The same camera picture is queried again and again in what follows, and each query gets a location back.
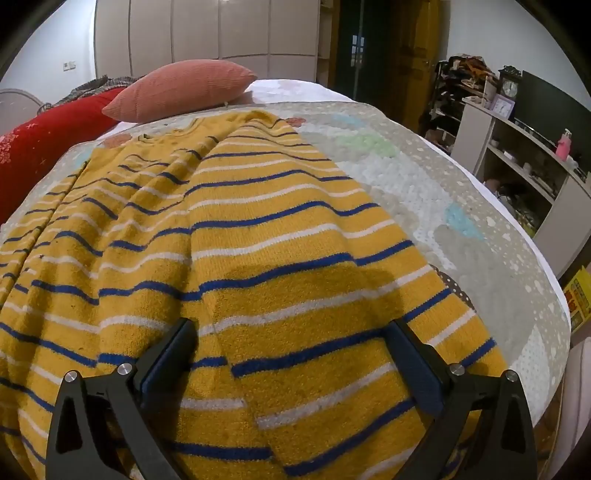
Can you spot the red patterned blanket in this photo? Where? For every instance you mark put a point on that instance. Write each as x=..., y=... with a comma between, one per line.
x=44, y=136

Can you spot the pink ribbed pillow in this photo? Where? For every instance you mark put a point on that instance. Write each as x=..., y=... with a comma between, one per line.
x=178, y=90

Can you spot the cluttered clothes rack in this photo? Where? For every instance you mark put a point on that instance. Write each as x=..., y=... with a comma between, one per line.
x=461, y=87

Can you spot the white round headboard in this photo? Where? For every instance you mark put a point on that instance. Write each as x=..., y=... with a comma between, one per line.
x=16, y=106

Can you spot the ornate mantel clock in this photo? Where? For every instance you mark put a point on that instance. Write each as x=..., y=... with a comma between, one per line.
x=508, y=85

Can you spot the yellow wooden door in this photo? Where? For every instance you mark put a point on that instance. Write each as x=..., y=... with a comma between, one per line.
x=415, y=41

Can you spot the black television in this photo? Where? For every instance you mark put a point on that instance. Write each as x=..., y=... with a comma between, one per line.
x=551, y=108

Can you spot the yellow box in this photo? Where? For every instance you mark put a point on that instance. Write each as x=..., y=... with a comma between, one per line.
x=578, y=300

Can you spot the grey knit cloth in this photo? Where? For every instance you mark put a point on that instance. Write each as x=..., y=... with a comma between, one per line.
x=92, y=87

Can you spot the patchwork quilted bedspread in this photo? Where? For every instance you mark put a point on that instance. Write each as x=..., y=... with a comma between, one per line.
x=455, y=230

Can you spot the white shelf unit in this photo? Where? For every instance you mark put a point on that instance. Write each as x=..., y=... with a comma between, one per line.
x=517, y=166

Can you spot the yellow striped knit sweater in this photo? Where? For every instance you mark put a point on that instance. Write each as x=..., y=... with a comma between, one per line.
x=258, y=286

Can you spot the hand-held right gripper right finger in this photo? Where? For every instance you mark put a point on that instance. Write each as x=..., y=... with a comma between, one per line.
x=418, y=364

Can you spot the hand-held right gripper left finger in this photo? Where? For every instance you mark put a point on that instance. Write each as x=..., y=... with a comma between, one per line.
x=159, y=364

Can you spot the pink bottle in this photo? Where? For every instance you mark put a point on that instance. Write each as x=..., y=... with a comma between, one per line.
x=562, y=144

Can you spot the white wardrobe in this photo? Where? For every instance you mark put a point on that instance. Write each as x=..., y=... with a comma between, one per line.
x=207, y=34

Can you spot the small framed picture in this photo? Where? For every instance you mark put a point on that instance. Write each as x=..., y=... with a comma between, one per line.
x=502, y=107

